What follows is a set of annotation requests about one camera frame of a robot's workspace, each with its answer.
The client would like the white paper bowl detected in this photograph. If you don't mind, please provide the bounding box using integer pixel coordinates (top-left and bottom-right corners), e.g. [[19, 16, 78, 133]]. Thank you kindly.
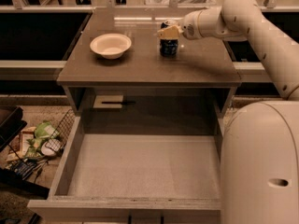
[[90, 34, 132, 60]]

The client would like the black wire basket left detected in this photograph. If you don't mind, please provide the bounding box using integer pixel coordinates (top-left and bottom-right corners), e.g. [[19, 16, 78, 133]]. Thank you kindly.
[[45, 109, 75, 153]]

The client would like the dark blue snack packet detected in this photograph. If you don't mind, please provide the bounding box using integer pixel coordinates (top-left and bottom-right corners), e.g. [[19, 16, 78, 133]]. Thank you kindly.
[[11, 161, 37, 180]]

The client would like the grey cabinet with counter top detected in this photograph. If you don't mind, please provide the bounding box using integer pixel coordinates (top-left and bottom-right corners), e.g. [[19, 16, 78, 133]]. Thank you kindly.
[[56, 7, 243, 135]]

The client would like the blue pepsi can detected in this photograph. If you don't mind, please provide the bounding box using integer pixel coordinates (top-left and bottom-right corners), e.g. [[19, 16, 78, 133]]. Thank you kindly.
[[160, 19, 178, 57]]

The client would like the green snack bag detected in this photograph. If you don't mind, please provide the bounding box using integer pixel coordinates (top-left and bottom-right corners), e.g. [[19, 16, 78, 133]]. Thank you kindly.
[[25, 121, 61, 160]]

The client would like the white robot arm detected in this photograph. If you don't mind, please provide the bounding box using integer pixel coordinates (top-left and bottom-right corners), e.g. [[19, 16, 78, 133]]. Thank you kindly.
[[158, 0, 299, 224]]

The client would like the open grey top drawer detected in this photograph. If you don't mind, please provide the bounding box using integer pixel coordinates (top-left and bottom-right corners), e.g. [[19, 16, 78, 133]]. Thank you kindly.
[[28, 110, 221, 224]]

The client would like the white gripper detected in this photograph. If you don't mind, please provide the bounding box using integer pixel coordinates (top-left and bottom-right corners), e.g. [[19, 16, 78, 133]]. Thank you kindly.
[[158, 10, 202, 40]]

